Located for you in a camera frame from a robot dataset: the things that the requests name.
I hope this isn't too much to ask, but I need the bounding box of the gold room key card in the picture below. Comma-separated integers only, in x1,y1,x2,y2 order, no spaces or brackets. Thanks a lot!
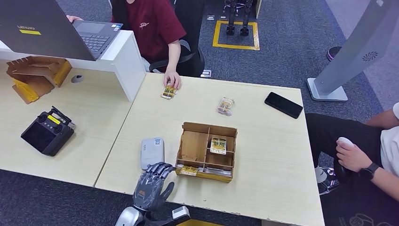
210,137,228,155

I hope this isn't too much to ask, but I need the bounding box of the wooden compartment box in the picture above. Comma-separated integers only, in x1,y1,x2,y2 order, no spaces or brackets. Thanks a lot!
175,121,238,183

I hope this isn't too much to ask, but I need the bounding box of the person at laptop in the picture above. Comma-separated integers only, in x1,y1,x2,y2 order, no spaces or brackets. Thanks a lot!
66,0,187,90

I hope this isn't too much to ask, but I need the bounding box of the black wristwatch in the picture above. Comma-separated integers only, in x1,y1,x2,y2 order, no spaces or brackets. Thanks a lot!
358,162,380,181

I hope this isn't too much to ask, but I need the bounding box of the clear sleeved card stack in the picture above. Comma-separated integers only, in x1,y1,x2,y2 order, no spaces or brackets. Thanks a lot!
199,167,233,178

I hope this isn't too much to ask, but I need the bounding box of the yellow floor tape patch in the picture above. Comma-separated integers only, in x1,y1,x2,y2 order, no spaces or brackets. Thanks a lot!
176,218,225,226

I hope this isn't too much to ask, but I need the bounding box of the operator person's left hand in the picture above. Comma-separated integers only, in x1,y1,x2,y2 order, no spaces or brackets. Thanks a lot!
335,141,373,173

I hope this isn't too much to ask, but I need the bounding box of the gold card stack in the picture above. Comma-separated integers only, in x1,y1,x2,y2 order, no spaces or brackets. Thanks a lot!
216,97,236,117

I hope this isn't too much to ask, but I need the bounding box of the person's left hand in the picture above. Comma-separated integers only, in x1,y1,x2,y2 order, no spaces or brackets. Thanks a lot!
163,69,183,90

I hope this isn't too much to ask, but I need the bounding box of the grey kiosk stand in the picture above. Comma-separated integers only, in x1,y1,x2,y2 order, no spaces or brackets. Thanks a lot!
307,0,399,102

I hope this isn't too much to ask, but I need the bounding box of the dark grey laptop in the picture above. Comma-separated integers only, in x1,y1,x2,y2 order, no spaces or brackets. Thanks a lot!
0,0,124,62

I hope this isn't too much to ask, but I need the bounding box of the black remote controller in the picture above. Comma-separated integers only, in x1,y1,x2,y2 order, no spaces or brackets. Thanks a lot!
20,106,75,157

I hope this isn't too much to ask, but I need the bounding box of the black office chair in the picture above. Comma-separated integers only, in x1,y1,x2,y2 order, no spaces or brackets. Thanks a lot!
149,0,207,78

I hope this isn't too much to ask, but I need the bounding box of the dark round floor object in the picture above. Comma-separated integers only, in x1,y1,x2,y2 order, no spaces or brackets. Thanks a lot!
326,46,343,62

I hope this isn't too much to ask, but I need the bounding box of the seated operator person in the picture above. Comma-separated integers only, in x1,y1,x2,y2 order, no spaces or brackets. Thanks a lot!
305,102,399,226

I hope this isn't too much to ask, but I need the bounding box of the yellow floor tape square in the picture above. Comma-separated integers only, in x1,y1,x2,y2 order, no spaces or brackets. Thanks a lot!
213,20,261,51

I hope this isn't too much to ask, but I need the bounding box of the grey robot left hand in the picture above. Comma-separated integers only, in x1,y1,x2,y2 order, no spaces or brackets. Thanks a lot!
133,162,177,212

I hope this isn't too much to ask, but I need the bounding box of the gold card in slot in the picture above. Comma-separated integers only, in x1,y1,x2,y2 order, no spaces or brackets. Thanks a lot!
179,166,200,177

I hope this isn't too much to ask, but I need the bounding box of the white raised counter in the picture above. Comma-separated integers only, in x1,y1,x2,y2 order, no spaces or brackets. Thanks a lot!
0,30,147,103

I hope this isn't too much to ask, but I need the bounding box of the white handheld controller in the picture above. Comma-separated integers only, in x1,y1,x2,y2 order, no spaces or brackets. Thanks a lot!
336,137,355,149

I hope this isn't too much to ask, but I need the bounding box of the chrome chair base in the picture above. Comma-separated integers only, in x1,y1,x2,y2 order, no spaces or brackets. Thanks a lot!
318,167,340,196

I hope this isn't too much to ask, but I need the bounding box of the black stand leg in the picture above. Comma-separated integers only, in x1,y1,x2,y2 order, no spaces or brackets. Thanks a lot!
226,0,237,36
240,0,252,37

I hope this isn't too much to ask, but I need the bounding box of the white shoe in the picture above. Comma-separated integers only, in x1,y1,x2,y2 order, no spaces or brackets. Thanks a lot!
315,166,328,184

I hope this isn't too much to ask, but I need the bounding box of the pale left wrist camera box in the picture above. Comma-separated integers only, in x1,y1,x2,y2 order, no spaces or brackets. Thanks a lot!
142,206,192,226

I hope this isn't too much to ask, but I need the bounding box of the black smartphone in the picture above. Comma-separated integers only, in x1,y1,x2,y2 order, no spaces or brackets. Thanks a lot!
264,91,304,120

